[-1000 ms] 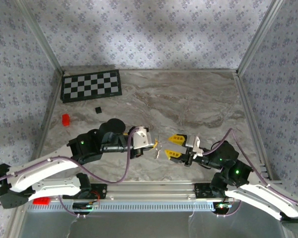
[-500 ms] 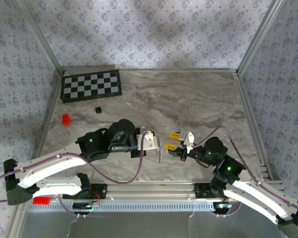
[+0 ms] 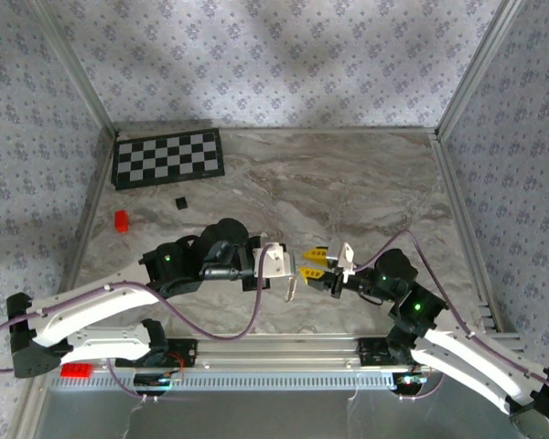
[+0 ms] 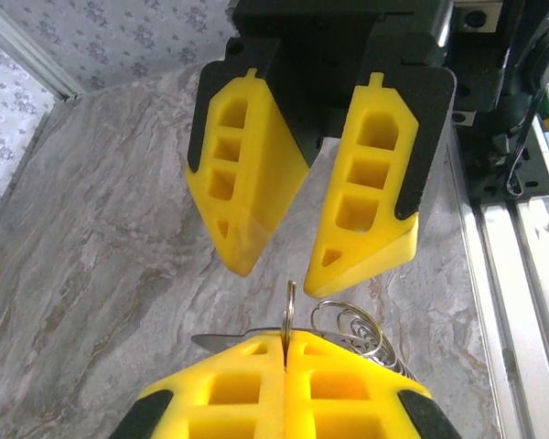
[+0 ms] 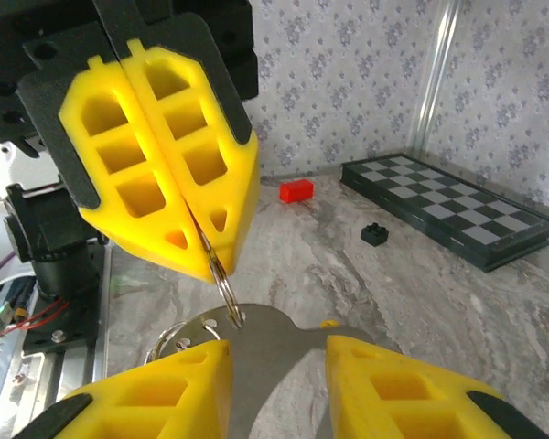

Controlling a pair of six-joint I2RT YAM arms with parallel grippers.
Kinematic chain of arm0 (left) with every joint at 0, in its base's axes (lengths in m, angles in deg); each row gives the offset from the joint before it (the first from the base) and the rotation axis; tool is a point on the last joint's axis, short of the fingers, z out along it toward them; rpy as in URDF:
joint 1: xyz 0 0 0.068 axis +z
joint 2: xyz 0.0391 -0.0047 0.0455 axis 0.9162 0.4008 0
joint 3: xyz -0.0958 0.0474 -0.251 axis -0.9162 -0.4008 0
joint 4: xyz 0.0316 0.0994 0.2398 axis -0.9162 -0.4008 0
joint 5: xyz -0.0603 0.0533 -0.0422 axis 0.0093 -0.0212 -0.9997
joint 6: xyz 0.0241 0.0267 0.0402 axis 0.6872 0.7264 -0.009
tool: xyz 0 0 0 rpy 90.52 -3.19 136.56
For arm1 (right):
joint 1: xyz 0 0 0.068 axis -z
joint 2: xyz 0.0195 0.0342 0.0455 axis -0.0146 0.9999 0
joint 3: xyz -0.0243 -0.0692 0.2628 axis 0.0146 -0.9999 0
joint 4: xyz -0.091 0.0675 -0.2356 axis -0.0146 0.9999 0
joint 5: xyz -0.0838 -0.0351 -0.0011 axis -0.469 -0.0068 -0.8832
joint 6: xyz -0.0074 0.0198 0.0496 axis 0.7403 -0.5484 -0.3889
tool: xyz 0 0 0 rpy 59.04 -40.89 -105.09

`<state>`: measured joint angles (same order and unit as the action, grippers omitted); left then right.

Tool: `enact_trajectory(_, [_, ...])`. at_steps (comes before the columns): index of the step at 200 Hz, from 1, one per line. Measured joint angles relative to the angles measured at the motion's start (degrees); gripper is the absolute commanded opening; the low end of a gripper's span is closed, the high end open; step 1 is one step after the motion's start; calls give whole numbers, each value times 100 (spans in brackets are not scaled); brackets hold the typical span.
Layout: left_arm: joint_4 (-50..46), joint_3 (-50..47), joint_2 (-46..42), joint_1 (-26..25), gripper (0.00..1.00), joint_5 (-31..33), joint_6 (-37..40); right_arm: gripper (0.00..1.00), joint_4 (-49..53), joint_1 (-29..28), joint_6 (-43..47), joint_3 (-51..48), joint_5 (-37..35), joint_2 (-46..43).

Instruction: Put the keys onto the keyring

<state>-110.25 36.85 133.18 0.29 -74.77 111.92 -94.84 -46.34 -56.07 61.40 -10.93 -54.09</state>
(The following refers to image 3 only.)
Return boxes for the silver metal key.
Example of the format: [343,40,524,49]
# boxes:
[283,273,299,304]

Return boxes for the black and grey checkerboard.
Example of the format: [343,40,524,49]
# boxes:
[111,127,226,192]

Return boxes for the grey metal sheet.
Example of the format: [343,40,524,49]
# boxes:
[25,388,532,439]

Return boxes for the flat red brick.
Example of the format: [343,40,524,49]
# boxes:
[59,362,94,379]

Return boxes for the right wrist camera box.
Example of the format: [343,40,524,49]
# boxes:
[328,241,357,284]

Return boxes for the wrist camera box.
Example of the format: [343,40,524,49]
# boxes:
[328,241,357,284]
[252,241,299,279]

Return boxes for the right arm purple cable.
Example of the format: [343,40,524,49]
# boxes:
[354,229,549,403]

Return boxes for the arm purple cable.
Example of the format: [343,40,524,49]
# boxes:
[354,229,549,403]
[0,241,278,403]

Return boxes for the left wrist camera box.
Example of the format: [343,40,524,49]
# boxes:
[252,241,299,279]

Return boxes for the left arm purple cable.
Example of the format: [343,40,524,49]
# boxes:
[0,241,278,403]

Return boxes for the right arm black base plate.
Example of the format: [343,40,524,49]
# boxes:
[359,337,442,366]

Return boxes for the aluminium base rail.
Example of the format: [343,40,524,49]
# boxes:
[29,333,530,371]

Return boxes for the aluminium table edge rail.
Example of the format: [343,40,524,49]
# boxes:
[116,126,440,136]
[63,132,120,294]
[429,130,504,333]

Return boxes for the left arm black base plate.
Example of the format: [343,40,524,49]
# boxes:
[162,338,198,368]

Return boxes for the thin red wire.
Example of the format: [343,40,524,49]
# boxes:
[164,350,187,372]

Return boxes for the slotted grey cable duct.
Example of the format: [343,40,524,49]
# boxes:
[49,369,397,392]

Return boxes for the aluminium frame post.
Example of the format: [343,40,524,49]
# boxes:
[25,0,120,138]
[436,0,530,138]

